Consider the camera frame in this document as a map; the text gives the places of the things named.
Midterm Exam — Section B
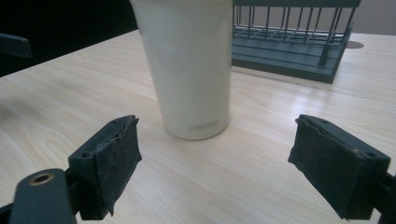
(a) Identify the white cup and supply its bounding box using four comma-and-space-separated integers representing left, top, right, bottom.
129, 0, 234, 141

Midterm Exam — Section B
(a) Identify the dark chair armrest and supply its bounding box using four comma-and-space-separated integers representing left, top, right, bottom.
0, 33, 33, 59

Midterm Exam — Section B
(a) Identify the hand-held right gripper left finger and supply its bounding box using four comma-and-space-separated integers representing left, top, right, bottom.
67, 115, 143, 221

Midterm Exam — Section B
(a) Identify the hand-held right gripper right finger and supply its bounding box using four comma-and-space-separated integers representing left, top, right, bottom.
288, 114, 391, 220

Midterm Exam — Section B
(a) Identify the dark green dish rack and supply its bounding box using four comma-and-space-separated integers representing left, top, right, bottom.
231, 0, 362, 84

